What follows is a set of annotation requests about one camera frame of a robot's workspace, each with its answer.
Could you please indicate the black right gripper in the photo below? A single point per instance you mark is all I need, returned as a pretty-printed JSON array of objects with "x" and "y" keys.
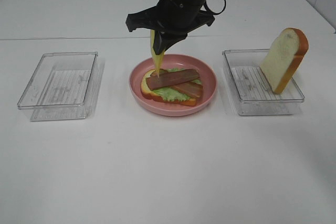
[{"x": 171, "y": 20}]

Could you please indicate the yellow cheese slice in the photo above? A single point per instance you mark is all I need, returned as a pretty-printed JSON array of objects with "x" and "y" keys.
[{"x": 157, "y": 58}]

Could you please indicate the bacon strip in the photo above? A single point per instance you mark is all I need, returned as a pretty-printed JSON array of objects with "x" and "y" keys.
[
  {"x": 193, "y": 88},
  {"x": 171, "y": 78}
]

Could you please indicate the green lettuce leaf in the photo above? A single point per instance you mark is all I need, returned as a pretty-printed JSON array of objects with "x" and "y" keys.
[{"x": 167, "y": 93}]

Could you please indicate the bread slice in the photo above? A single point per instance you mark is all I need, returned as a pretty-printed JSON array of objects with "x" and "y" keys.
[
  {"x": 284, "y": 57},
  {"x": 148, "y": 94}
]

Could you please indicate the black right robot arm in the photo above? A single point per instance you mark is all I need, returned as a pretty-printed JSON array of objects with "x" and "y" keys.
[{"x": 171, "y": 21}]

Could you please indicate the pink round plate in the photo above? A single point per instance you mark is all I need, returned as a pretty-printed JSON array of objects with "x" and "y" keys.
[{"x": 207, "y": 76}]

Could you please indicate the right clear plastic container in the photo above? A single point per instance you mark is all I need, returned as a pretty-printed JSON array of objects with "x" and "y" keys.
[{"x": 250, "y": 92}]

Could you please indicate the clear plastic container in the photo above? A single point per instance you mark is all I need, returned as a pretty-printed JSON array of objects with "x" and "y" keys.
[
  {"x": 250, "y": 92},
  {"x": 63, "y": 86}
]

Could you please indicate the left clear plastic container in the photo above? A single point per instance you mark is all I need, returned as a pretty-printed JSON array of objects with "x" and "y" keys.
[{"x": 63, "y": 86}]

